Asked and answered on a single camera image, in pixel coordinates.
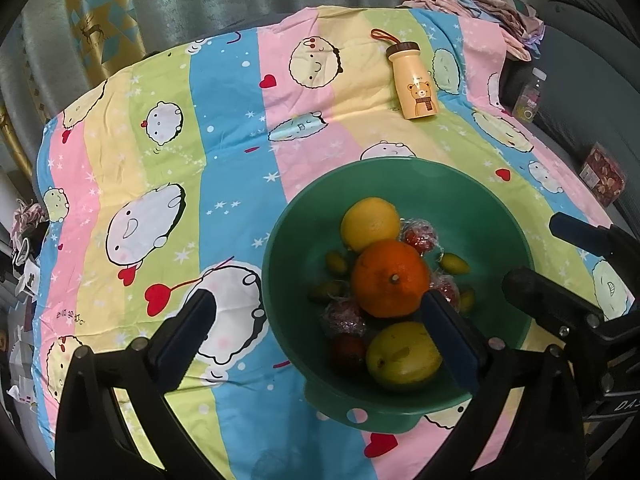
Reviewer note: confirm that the yellow lemon far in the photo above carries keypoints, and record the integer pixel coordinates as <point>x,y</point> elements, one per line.
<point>369,221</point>

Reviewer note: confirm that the colourful cartoon blanket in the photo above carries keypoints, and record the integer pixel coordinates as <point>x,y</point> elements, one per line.
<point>173,173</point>

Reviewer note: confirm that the small green fruit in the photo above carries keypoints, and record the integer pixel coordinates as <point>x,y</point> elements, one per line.
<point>453,264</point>
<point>336,263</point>
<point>466,301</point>

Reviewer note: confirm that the orange tangerine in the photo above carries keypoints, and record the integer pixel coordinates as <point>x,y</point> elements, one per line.
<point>389,279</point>

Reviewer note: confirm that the yellow lemon near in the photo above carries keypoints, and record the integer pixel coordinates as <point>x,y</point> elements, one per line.
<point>403,355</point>

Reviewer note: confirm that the clear plastic bottle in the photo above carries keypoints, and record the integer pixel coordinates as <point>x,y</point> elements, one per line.
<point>528,101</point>

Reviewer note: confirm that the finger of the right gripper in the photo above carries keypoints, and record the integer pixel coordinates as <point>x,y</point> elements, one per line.
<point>597,240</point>
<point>550,299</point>

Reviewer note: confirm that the green plastic bowl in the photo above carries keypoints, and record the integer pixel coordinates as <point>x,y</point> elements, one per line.
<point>470,222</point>

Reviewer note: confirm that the red patterned box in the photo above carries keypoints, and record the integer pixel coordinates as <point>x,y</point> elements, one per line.
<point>602,175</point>

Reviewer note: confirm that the yellow lemon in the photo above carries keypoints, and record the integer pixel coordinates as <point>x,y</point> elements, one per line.
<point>369,221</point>
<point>403,355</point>

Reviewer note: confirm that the pile of folded clothes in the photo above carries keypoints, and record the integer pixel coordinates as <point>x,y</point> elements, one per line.
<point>523,30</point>

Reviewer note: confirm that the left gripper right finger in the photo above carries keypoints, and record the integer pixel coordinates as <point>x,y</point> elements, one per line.
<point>455,340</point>

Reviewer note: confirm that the plastic red fruit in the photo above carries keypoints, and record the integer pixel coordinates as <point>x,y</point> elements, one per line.
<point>343,318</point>

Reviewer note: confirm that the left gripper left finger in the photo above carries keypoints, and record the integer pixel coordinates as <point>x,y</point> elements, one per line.
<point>178,339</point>

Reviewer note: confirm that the beige bear bottle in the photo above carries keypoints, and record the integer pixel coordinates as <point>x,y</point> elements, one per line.
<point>413,82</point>

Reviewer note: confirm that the grey and yellow curtain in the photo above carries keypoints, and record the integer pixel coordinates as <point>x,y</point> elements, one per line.
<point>53,51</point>

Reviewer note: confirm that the grey sofa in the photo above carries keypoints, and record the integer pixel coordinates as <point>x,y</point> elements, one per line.
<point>590,53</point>

